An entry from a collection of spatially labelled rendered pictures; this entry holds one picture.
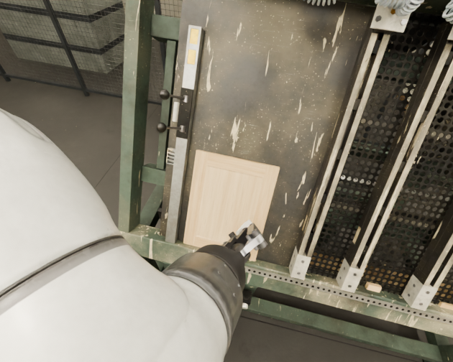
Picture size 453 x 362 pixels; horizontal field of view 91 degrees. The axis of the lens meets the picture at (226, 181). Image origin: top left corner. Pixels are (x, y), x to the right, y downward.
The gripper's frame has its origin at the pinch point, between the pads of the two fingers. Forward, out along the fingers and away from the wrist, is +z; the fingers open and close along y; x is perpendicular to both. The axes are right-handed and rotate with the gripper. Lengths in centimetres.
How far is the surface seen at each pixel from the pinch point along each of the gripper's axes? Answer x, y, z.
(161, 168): 42, -38, 53
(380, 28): 24, 59, 43
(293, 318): -82, -54, 113
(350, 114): 8, 39, 51
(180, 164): 35, -25, 46
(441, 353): -155, 11, 134
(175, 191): 27, -36, 48
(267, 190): 3, -3, 57
